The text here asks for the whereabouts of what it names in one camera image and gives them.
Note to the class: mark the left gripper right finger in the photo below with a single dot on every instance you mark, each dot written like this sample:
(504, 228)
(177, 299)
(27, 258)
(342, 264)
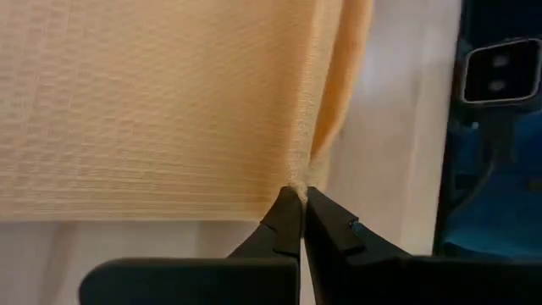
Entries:
(381, 279)

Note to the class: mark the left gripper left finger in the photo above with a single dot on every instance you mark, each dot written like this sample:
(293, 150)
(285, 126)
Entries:
(237, 279)

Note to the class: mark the yellow waffle-weave towel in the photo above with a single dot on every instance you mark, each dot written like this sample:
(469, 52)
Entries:
(148, 106)

